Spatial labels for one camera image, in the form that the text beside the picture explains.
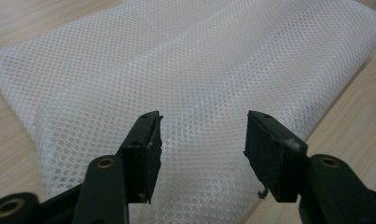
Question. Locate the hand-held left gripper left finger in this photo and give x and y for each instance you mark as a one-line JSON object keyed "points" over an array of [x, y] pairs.
{"points": [[143, 149]]}

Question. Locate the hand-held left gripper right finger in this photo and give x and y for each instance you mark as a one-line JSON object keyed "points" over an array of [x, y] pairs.
{"points": [[269, 152]]}

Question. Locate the white mesh cloth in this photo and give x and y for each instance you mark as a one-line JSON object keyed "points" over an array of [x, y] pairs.
{"points": [[192, 71]]}

